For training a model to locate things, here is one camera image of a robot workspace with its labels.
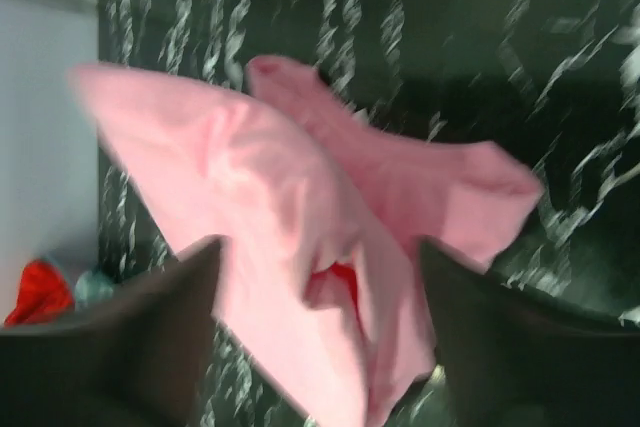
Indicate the red t shirt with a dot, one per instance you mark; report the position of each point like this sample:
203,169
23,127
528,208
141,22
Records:
43,294

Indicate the pink t shirt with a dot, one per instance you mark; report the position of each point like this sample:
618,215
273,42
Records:
320,280

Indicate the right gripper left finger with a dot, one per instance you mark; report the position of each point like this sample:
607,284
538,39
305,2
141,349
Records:
135,359

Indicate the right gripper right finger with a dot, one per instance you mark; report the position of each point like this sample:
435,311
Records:
520,359

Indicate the blue laundry basket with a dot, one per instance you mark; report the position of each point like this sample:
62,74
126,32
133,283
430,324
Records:
92,287

